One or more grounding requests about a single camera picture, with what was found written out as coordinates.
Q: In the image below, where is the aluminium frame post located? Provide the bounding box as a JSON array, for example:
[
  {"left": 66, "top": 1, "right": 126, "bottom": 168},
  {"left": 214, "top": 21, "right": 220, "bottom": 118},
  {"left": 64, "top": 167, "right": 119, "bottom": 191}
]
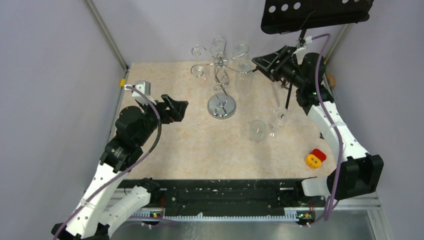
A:
[
  {"left": 83, "top": 0, "right": 129, "bottom": 72},
  {"left": 325, "top": 23, "right": 353, "bottom": 64}
]

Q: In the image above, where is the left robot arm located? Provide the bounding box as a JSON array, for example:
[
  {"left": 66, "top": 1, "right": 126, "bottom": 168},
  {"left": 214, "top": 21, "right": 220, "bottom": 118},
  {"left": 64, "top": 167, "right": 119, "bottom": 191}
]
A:
[{"left": 51, "top": 94, "right": 189, "bottom": 240}]

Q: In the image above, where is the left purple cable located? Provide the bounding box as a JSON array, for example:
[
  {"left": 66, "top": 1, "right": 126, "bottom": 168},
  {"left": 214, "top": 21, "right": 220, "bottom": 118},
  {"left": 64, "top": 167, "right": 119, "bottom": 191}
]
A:
[{"left": 51, "top": 86, "right": 176, "bottom": 240}]

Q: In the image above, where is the chrome wine glass rack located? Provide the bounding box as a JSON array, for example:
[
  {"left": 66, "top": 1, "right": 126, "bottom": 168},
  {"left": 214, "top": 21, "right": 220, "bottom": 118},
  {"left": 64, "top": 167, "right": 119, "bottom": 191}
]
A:
[{"left": 190, "top": 40, "right": 238, "bottom": 120}]

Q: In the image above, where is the yellow clip left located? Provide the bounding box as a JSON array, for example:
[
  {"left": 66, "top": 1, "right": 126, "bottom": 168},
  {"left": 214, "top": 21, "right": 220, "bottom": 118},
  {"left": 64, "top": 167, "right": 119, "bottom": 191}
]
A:
[{"left": 119, "top": 78, "right": 126, "bottom": 88}]

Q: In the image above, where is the aluminium frame post right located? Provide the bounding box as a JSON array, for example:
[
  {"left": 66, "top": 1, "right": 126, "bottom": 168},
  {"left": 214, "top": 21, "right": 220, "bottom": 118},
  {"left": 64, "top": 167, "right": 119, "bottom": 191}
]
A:
[{"left": 325, "top": 23, "right": 353, "bottom": 64}]

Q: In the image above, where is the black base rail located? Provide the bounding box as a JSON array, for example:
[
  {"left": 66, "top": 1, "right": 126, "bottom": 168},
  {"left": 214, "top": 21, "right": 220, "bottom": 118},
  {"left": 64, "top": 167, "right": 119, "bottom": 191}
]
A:
[{"left": 118, "top": 178, "right": 325, "bottom": 217}]

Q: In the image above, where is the black music stand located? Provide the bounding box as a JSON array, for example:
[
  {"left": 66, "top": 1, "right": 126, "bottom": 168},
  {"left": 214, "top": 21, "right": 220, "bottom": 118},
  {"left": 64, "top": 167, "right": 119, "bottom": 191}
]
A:
[{"left": 260, "top": 0, "right": 374, "bottom": 113}]

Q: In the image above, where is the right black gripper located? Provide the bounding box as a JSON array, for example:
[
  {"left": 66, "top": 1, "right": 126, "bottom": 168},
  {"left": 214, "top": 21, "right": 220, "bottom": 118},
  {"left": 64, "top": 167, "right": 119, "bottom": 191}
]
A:
[{"left": 252, "top": 45, "right": 306, "bottom": 89}]

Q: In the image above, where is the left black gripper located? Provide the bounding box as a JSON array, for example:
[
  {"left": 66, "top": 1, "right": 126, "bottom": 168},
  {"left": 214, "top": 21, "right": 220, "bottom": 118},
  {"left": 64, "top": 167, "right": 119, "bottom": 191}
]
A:
[{"left": 135, "top": 93, "right": 188, "bottom": 146}]

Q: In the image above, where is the yellow and red toy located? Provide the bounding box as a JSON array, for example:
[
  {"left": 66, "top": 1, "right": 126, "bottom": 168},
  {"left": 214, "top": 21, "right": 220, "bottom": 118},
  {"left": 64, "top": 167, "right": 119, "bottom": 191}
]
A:
[{"left": 305, "top": 148, "right": 327, "bottom": 169}]

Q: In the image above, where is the aluminium frame post left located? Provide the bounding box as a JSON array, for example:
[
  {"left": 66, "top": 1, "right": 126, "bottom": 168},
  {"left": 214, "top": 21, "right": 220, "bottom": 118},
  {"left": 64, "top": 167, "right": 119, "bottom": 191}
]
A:
[{"left": 83, "top": 0, "right": 129, "bottom": 72}]

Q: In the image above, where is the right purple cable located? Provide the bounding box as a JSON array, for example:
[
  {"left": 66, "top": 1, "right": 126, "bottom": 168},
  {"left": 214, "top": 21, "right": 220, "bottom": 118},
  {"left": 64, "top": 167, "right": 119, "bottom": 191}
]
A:
[{"left": 311, "top": 33, "right": 344, "bottom": 222}]

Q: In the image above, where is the purple cable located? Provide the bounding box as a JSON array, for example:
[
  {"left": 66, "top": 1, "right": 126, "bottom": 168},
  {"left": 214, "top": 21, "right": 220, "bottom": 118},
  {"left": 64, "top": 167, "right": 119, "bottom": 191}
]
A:
[
  {"left": 311, "top": 33, "right": 344, "bottom": 222},
  {"left": 51, "top": 86, "right": 176, "bottom": 240}
]

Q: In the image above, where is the white cable duct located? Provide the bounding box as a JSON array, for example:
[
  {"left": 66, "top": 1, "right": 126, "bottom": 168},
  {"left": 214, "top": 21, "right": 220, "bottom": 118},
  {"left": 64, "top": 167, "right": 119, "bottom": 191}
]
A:
[{"left": 129, "top": 210, "right": 312, "bottom": 222}]

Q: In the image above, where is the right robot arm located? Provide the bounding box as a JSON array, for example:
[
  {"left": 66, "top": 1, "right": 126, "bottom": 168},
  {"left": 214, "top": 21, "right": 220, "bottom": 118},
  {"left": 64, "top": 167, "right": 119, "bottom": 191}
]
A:
[{"left": 251, "top": 45, "right": 384, "bottom": 206}]

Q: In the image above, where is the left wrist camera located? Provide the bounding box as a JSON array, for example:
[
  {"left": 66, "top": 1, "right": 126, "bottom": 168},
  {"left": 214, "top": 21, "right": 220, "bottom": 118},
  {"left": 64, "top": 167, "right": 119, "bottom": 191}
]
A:
[{"left": 124, "top": 80, "right": 154, "bottom": 102}]

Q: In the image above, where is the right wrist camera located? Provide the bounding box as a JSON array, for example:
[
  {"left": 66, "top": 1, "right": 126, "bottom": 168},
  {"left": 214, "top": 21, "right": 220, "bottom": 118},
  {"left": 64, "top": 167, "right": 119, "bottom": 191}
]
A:
[{"left": 294, "top": 36, "right": 313, "bottom": 54}]

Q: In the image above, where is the brown block on rail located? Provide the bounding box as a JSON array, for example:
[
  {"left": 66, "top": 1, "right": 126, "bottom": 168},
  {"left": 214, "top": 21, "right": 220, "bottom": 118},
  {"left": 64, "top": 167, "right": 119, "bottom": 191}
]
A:
[{"left": 326, "top": 72, "right": 337, "bottom": 88}]

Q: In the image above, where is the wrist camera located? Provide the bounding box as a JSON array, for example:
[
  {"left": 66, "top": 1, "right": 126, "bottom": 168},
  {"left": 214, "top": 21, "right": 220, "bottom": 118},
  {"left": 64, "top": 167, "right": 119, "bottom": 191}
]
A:
[
  {"left": 294, "top": 36, "right": 313, "bottom": 54},
  {"left": 124, "top": 80, "right": 154, "bottom": 102}
]

